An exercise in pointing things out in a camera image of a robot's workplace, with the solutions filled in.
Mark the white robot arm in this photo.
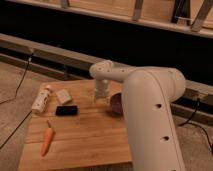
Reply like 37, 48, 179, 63
89, 60, 186, 171

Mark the black rectangular block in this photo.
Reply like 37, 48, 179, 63
55, 105, 78, 116

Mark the beige sponge block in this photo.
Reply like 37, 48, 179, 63
55, 89, 72, 105

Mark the black cable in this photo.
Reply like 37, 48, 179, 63
177, 97, 213, 155
0, 50, 35, 150

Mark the black cable right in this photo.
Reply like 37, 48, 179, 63
177, 97, 213, 155

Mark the black cable left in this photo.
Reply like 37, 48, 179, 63
0, 50, 35, 150

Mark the orange carrot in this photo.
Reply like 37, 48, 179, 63
41, 122, 55, 156

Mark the white plastic bottle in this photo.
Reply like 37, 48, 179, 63
31, 85, 52, 114

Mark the dark red ceramic bowl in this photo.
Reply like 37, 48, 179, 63
110, 93, 123, 115

